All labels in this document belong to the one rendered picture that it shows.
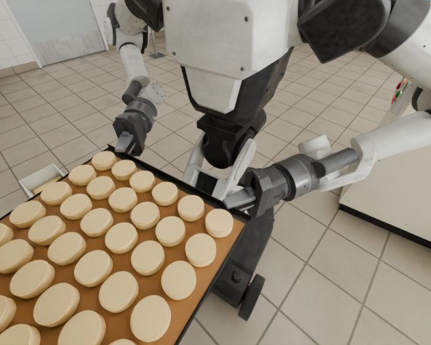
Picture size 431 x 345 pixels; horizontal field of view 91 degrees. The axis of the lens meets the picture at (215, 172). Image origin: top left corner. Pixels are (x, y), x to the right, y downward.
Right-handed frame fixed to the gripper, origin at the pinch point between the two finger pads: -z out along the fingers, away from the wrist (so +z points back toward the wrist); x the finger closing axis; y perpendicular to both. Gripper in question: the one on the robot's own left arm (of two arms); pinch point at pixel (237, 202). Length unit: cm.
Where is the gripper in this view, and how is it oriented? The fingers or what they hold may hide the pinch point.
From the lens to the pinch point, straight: 42.8
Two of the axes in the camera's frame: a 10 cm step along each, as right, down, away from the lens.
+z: 8.8, -3.3, 3.3
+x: 0.1, -6.9, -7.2
